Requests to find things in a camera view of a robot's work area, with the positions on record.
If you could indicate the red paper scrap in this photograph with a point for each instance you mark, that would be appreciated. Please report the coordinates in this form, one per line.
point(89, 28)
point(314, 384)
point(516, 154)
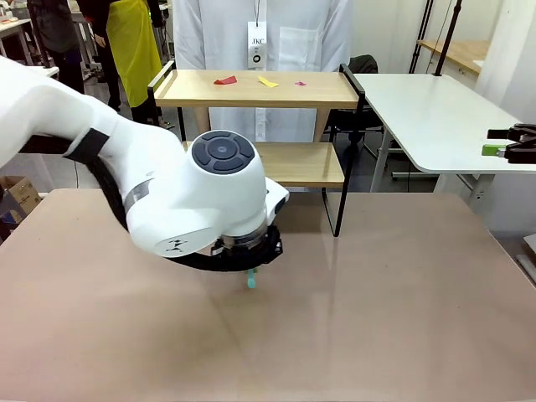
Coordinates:
point(226, 80)

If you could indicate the brown cardboard box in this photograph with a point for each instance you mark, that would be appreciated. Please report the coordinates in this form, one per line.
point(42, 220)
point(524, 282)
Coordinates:
point(21, 192)

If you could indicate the teal paper scrap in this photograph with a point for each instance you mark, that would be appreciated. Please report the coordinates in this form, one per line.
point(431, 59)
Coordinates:
point(250, 284)

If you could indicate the two-tier wooden black-frame shelf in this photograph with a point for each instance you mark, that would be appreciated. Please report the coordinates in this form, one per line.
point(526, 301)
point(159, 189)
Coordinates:
point(293, 96)

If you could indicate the person in yellow apron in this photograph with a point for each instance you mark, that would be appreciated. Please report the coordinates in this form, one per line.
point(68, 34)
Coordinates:
point(134, 54)

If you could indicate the large white side table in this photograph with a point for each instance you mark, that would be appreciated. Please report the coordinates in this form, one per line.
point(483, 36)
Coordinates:
point(427, 117)

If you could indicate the wooden background table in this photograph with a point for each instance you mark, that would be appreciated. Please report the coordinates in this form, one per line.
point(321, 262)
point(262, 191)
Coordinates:
point(460, 52)

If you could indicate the person in white coat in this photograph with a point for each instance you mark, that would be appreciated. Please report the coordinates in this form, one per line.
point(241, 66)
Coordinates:
point(301, 42)

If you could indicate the white standing desk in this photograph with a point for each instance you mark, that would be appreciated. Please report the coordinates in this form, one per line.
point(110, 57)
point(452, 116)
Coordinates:
point(51, 72)

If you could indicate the white name badge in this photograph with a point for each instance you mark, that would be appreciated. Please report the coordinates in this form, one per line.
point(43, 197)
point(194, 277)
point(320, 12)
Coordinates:
point(256, 44)

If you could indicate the grey table edge rail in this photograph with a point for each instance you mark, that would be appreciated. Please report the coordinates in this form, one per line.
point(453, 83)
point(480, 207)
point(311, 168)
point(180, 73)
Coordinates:
point(528, 259)

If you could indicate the black straight stand pole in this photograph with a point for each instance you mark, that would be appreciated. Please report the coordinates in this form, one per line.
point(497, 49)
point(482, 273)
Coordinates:
point(448, 37)

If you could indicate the black office chair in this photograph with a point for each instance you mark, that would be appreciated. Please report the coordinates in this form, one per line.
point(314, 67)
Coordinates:
point(364, 65)

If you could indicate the person in dark clothes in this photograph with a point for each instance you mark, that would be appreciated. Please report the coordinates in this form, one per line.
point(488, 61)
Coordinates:
point(63, 25)

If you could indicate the white background workbench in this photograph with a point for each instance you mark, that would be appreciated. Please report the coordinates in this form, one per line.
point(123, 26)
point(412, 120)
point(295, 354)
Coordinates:
point(12, 27)

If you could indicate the black tripod stand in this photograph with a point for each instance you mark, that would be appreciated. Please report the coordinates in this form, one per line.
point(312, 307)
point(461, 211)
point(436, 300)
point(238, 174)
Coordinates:
point(421, 37)

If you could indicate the apron wearer's bare hand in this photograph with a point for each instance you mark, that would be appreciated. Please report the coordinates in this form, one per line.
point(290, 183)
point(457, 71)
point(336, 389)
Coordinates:
point(100, 40)

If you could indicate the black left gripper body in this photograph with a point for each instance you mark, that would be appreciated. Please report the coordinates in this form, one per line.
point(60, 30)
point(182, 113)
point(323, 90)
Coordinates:
point(272, 249)

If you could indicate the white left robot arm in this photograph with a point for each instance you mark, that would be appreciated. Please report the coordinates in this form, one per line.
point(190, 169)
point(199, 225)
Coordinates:
point(176, 192)

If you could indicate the green-tipped right gripper finger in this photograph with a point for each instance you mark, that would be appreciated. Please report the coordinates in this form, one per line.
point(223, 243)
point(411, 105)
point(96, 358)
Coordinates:
point(496, 150)
point(498, 134)

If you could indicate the yellow paper scrap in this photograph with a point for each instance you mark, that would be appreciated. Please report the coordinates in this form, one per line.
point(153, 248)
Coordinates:
point(268, 82)

